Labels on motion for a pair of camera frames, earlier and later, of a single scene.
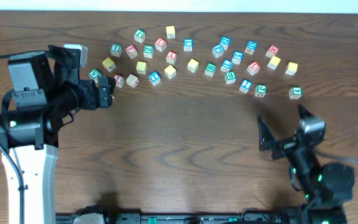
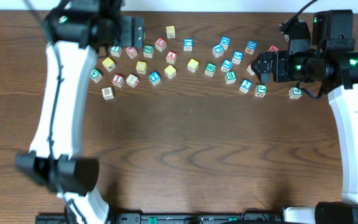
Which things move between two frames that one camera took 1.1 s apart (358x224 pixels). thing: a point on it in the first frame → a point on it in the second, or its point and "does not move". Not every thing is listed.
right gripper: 268,140 → 280,58
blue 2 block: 245,86 does not move
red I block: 119,81 does not move
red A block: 171,57 does not move
